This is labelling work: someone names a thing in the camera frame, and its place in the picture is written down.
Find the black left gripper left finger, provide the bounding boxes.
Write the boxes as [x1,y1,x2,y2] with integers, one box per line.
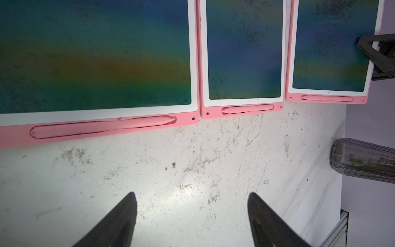
[74,192,137,247]

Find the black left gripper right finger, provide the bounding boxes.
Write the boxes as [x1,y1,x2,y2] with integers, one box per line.
[247,192,309,247]

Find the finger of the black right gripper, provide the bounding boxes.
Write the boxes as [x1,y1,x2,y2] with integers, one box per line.
[357,34,395,81]

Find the pink white writing tablet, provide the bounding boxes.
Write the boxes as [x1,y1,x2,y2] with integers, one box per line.
[1,1,199,148]

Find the purple glass vase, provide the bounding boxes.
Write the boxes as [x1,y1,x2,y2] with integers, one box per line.
[330,138,395,184]

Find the aluminium frame profiles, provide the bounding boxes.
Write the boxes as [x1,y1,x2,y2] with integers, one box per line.
[321,210,349,247]

